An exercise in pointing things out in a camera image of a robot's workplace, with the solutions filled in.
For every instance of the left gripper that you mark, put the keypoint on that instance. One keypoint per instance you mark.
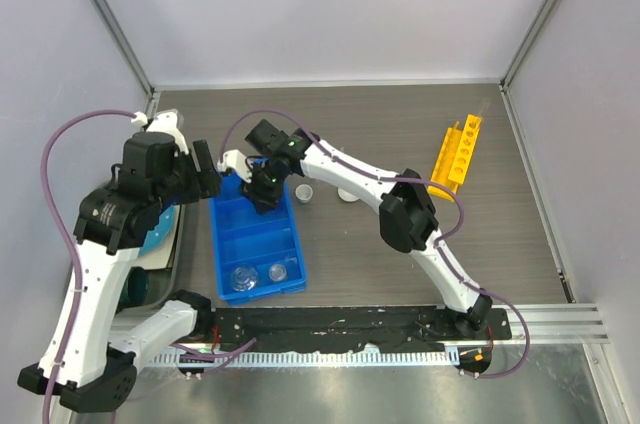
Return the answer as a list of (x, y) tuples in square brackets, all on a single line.
[(204, 184)]

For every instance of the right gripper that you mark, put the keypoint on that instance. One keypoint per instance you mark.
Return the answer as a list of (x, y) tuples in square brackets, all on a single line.
[(264, 200)]

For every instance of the small white crucible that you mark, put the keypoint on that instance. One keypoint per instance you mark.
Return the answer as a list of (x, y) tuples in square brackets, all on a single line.
[(304, 193)]

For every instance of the blue compartment bin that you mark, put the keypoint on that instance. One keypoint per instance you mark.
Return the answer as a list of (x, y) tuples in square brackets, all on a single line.
[(242, 237)]

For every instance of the small clear glass jar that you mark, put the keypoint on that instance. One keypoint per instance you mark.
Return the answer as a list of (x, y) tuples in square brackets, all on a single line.
[(277, 273)]

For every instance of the clear glass flask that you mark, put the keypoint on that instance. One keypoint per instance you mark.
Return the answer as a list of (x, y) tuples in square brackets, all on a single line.
[(244, 279)]

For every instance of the yellow test tube rack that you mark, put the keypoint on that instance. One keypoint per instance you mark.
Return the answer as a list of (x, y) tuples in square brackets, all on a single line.
[(456, 152)]

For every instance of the clear glass test tube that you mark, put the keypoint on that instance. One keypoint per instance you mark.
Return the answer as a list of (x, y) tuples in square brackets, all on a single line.
[(485, 103)]

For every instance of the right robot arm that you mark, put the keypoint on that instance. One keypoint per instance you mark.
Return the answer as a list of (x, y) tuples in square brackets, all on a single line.
[(405, 210)]

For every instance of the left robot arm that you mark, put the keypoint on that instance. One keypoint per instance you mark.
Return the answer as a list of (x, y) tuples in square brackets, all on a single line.
[(83, 367)]

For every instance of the white evaporating dish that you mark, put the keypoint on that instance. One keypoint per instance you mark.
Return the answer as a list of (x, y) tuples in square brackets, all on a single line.
[(346, 196)]

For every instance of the teal dotted plate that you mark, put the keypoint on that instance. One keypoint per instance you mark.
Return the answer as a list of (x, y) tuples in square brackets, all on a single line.
[(156, 237)]

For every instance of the dark grey tray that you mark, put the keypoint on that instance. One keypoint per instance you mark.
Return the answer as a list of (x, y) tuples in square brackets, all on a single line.
[(159, 267)]

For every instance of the dark teal mug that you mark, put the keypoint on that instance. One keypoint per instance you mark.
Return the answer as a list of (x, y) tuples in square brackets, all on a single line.
[(135, 288)]

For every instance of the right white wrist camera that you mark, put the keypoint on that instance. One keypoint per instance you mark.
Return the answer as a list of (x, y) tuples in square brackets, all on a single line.
[(237, 162)]

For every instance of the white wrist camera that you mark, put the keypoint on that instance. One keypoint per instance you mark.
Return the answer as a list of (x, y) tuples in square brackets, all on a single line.
[(169, 122), (237, 162)]

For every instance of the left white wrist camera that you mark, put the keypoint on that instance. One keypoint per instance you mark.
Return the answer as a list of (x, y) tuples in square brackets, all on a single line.
[(169, 122)]

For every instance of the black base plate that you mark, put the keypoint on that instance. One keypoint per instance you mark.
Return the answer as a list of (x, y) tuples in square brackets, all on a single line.
[(341, 329)]

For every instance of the white slotted cable duct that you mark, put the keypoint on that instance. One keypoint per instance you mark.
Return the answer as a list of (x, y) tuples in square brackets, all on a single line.
[(369, 357)]

